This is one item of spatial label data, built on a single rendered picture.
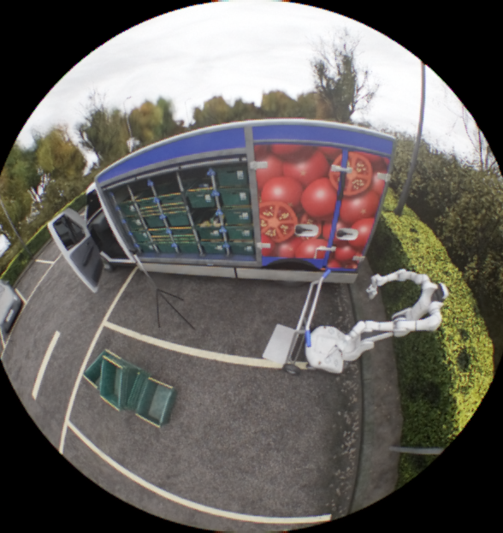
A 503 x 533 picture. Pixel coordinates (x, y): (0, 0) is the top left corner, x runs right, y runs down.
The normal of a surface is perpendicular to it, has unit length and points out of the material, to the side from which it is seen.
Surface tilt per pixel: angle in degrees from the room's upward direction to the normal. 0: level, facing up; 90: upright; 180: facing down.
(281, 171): 90
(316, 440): 0
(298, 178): 90
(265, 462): 0
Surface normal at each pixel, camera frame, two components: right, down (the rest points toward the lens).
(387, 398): -0.22, -0.70
